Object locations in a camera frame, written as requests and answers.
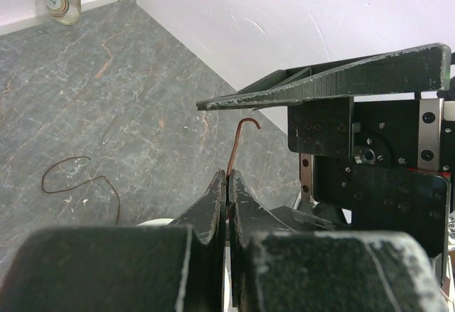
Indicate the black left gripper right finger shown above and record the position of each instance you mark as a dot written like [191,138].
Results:
[247,216]

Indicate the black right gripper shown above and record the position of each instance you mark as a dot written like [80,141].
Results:
[391,163]

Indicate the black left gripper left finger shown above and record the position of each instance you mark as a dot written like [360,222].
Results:
[196,258]

